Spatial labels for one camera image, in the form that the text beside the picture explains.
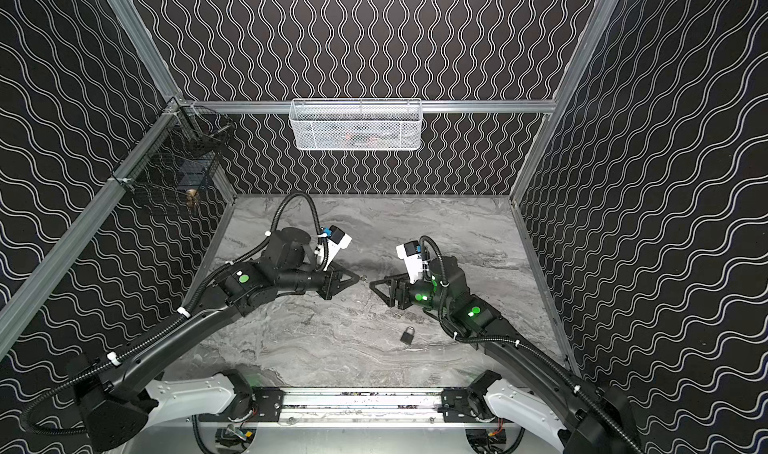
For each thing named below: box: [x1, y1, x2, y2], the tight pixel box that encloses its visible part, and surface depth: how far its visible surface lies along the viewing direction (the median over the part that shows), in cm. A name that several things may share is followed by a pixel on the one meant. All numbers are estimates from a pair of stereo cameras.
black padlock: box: [400, 326, 415, 345], surface depth 87 cm
